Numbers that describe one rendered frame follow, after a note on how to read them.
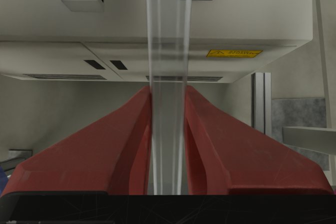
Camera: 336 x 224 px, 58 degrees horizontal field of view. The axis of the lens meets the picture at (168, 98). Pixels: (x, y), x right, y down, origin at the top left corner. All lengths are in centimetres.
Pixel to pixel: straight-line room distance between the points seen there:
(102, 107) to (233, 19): 71
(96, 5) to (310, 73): 89
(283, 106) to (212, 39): 70
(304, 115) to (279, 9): 70
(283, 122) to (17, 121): 93
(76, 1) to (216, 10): 20
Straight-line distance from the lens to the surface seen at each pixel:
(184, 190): 21
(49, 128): 114
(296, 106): 114
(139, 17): 47
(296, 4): 51
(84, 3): 45
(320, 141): 89
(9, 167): 108
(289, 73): 115
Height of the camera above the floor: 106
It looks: 86 degrees down
